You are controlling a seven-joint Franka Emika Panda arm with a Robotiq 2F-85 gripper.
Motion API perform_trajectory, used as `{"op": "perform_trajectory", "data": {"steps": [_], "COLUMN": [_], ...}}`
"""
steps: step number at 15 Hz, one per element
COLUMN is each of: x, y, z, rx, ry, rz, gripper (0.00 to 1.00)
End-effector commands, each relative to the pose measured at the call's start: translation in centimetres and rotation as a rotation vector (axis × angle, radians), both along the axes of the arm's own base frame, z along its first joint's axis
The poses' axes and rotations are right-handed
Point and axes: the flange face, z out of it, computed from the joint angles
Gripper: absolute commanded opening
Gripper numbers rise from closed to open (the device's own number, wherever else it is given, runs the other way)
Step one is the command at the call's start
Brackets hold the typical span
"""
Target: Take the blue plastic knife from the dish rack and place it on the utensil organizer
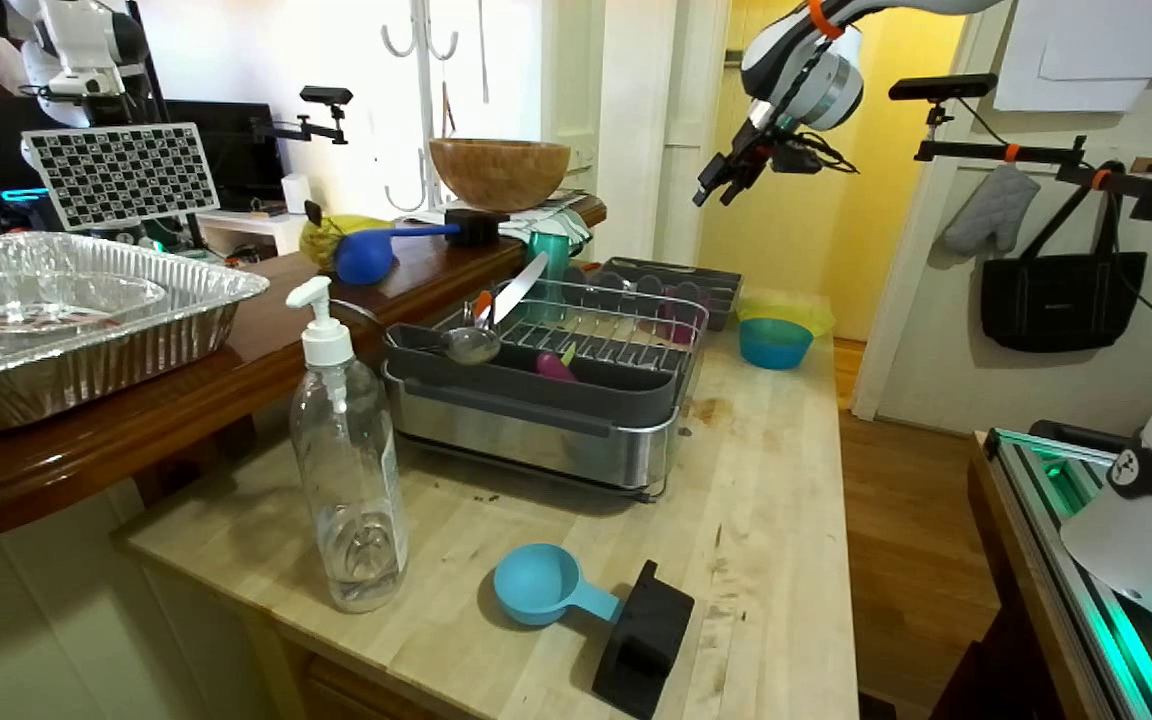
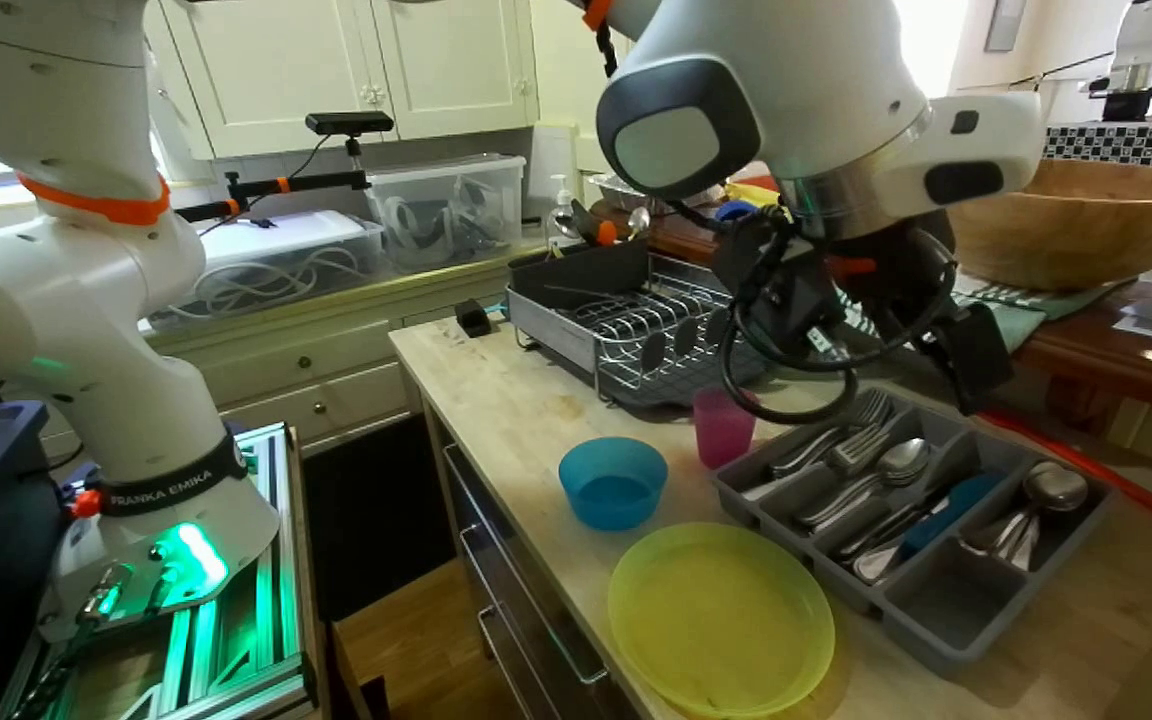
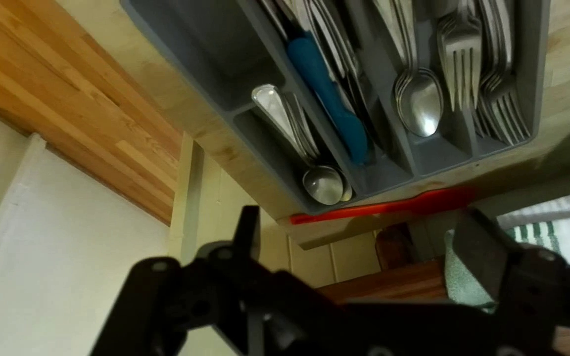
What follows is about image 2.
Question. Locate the dark gray utensil caddy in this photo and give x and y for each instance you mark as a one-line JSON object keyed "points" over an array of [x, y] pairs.
{"points": [[581, 276]]}

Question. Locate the black plastic block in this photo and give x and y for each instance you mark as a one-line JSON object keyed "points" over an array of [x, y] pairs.
{"points": [[473, 317]]}

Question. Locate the black mount bar orange clamps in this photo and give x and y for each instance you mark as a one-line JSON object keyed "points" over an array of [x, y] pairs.
{"points": [[268, 191]]}

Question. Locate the blue plastic knife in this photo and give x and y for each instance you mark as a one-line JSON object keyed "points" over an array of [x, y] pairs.
{"points": [[948, 516]]}

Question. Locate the brown wooden table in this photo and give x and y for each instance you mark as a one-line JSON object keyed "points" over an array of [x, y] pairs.
{"points": [[1138, 375]]}

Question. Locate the black bar camera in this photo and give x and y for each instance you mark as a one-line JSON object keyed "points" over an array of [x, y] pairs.
{"points": [[348, 122]]}

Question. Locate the large wooden bowl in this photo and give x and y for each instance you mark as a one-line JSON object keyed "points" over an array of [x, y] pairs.
{"points": [[1097, 226]]}

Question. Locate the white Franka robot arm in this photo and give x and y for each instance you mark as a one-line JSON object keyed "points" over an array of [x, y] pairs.
{"points": [[791, 80]]}

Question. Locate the cream drawer cabinet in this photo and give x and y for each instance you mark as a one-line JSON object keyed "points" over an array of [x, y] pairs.
{"points": [[320, 375]]}

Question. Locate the metal fork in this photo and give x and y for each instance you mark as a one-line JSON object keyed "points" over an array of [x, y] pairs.
{"points": [[863, 444]]}

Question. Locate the robot stand with green light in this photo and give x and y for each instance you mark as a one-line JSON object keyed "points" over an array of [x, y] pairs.
{"points": [[228, 641]]}

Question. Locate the white container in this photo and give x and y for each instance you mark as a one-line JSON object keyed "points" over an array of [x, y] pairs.
{"points": [[555, 163]]}

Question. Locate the white wall cabinet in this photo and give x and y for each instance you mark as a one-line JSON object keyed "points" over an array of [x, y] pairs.
{"points": [[336, 67]]}

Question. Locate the light wood kitchen cart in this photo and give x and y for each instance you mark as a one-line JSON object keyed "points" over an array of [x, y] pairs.
{"points": [[509, 603]]}

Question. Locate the pink plastic cup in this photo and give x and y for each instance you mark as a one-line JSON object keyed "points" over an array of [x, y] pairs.
{"points": [[721, 433]]}

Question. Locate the blue plastic bowl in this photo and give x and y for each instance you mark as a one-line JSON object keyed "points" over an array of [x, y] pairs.
{"points": [[615, 487]]}

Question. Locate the green striped dish towel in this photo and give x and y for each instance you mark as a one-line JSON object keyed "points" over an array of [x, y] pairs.
{"points": [[1030, 320]]}

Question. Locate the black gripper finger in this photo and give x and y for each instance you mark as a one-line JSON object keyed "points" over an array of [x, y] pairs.
{"points": [[982, 362]]}

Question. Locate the metal table knife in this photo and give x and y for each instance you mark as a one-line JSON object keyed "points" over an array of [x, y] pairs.
{"points": [[798, 461], [879, 561]]}

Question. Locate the steel and gray dish rack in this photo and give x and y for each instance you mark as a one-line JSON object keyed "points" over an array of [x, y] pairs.
{"points": [[643, 345]]}

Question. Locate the white perforated board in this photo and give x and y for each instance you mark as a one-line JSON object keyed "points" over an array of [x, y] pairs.
{"points": [[1116, 144]]}

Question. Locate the yellow-green plastic plate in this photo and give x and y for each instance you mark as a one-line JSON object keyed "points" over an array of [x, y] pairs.
{"points": [[721, 621]]}

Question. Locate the metal scoop with orange band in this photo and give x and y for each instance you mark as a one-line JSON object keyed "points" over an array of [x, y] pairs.
{"points": [[605, 233]]}

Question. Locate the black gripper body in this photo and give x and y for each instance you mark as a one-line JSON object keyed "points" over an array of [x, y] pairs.
{"points": [[911, 287]]}

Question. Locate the large metal spoon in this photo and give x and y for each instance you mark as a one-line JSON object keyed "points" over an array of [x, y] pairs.
{"points": [[903, 461]]}

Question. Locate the gray utensil organizer tray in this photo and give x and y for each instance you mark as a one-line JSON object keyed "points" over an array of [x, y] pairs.
{"points": [[948, 612]]}

